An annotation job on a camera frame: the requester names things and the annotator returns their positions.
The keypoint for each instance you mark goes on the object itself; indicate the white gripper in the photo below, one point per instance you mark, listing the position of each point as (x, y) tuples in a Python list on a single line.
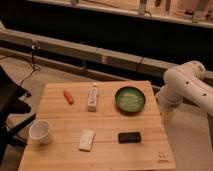
[(165, 109)]

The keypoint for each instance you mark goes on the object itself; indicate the green ceramic bowl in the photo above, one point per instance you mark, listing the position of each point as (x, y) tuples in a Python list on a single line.
[(130, 99)]

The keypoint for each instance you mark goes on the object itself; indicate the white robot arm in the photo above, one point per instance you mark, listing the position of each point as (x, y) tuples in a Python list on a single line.
[(184, 81)]

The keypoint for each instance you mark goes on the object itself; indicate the black phone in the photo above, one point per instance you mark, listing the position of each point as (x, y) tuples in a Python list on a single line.
[(129, 137)]

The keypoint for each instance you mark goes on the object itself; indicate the white remote control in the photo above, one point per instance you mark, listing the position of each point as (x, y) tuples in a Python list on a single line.
[(92, 98)]

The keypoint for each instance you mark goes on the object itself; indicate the white rectangular block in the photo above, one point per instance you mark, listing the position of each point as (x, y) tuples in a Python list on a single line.
[(86, 140)]

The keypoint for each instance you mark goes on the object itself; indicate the orange carrot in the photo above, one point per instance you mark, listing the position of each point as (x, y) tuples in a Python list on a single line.
[(68, 97)]

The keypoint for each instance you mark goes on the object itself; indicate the white paper cup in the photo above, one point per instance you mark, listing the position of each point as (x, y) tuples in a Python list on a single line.
[(40, 131)]

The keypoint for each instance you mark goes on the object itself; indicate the black chair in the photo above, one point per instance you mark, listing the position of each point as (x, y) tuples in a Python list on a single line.
[(10, 103)]

